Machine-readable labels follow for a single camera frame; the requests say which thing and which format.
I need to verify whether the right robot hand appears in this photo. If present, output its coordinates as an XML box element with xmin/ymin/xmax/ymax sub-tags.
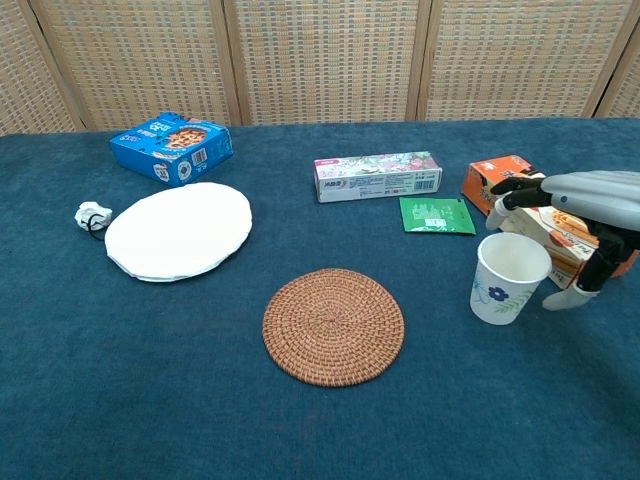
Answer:
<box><xmin>485</xmin><ymin>170</ymin><xmax>640</xmax><ymax>312</ymax></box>

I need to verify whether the white floral paper cup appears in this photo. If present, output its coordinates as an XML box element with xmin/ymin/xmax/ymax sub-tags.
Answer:
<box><xmin>469</xmin><ymin>232</ymin><xmax>553</xmax><ymax>327</ymax></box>

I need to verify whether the woven brown coaster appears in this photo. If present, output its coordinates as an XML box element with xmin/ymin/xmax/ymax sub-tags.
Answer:
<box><xmin>262</xmin><ymin>268</ymin><xmax>406</xmax><ymax>388</ymax></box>

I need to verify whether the white plate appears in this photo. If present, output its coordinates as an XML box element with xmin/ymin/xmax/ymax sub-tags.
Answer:
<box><xmin>103</xmin><ymin>181</ymin><xmax>254</xmax><ymax>284</ymax></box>

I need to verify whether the orange biscuit box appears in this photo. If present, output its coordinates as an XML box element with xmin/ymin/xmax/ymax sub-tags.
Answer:
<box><xmin>460</xmin><ymin>154</ymin><xmax>640</xmax><ymax>291</ymax></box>

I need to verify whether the green sachet packet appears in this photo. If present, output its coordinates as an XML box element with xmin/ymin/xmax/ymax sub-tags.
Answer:
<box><xmin>398</xmin><ymin>196</ymin><xmax>478</xmax><ymax>236</ymax></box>

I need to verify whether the floral toothpaste box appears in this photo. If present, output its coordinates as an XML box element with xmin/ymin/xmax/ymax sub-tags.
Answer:
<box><xmin>313</xmin><ymin>150</ymin><xmax>444</xmax><ymax>204</ymax></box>

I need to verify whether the blue table cloth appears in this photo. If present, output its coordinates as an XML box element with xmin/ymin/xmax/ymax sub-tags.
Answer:
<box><xmin>0</xmin><ymin>117</ymin><xmax>640</xmax><ymax>480</ymax></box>

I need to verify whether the woven folding screen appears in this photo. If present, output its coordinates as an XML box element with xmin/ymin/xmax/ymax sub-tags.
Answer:
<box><xmin>0</xmin><ymin>0</ymin><xmax>640</xmax><ymax>137</ymax></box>

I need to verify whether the blue cookie box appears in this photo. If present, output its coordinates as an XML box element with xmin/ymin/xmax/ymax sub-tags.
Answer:
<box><xmin>109</xmin><ymin>111</ymin><xmax>235</xmax><ymax>188</ymax></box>

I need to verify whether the crumpled white paper ball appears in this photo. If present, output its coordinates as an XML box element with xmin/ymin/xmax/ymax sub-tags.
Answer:
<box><xmin>74</xmin><ymin>200</ymin><xmax>114</xmax><ymax>233</ymax></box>

